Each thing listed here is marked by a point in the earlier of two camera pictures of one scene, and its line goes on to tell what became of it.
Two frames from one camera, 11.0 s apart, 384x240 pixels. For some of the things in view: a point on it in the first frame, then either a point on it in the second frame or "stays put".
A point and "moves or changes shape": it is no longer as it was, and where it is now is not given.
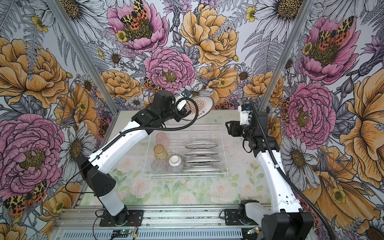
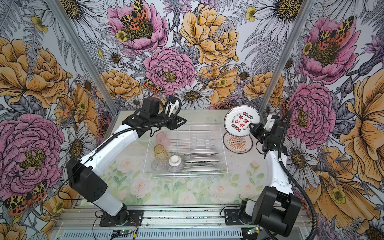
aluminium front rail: x=185 y=217 stays put
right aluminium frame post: x=302 y=19 stays put
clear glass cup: x=157 y=167 stays put
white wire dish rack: x=194 y=151 stays put
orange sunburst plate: x=205 y=104 → x=237 y=144
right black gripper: x=234 y=126 → x=257 y=127
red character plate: x=201 y=145 moves or changes shape
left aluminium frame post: x=74 y=39 stays put
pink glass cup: x=162 y=139 stays put
